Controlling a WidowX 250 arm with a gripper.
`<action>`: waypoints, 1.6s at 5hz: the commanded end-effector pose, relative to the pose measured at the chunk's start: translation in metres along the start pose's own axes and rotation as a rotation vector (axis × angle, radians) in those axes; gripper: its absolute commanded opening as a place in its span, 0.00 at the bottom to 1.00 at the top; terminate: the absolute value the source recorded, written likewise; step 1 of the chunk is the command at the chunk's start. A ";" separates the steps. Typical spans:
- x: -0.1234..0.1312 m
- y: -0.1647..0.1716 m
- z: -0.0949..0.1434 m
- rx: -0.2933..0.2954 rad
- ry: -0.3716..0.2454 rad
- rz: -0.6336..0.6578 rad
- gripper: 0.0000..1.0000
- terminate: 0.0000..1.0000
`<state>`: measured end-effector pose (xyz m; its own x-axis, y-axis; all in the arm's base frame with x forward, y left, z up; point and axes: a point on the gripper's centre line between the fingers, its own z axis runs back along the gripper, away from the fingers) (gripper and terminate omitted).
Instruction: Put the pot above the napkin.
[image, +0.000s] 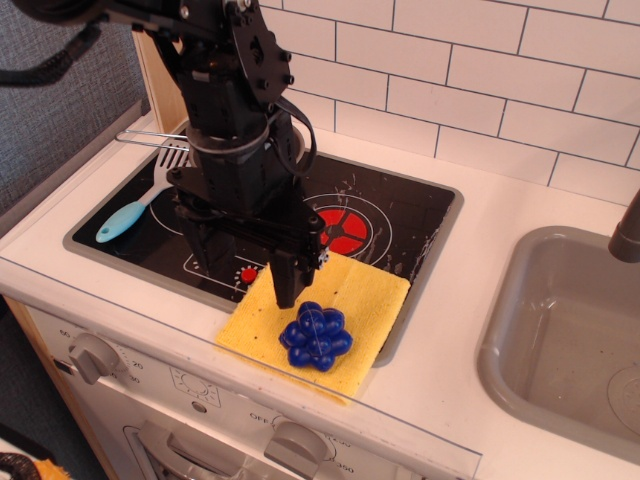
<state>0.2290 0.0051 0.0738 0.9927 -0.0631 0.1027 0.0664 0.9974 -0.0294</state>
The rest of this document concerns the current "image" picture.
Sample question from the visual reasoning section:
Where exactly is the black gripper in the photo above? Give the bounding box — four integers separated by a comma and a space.
169, 130, 325, 308

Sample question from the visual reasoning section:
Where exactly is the silver metal pot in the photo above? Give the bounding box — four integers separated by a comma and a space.
115, 128, 306, 163

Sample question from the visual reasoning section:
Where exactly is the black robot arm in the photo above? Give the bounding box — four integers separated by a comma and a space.
105, 1, 325, 308

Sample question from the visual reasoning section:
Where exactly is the yellow cloth napkin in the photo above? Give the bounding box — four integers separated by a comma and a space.
215, 254, 410, 404

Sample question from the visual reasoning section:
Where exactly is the blue plastic grape bunch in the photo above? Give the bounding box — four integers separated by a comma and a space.
279, 301, 353, 372

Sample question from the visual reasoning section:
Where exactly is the black toy stove top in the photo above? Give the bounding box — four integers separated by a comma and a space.
63, 134, 463, 365

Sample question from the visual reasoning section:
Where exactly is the grey left oven knob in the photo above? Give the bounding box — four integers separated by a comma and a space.
69, 333, 120, 385

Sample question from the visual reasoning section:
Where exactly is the grey oven knob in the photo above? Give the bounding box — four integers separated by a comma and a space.
69, 333, 120, 385
264, 422, 328, 479

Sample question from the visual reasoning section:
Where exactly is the grey right oven knob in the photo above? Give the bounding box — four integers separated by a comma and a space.
264, 422, 328, 479

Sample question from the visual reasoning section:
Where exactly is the grey toy sink basin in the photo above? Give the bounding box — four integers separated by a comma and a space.
478, 226, 639, 463

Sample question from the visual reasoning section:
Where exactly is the grey toy faucet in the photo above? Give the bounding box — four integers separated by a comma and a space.
608, 191, 640, 263

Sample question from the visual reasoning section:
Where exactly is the white spatula blue handle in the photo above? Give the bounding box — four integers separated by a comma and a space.
95, 140, 189, 244

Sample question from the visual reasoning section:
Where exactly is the wooden side post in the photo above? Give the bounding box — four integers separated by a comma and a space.
132, 32, 188, 133

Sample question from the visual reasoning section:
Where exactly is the toy oven door handle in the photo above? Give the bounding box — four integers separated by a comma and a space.
137, 422, 264, 479

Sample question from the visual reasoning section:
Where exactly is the black braided cable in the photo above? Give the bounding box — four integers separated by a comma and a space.
0, 22, 104, 89

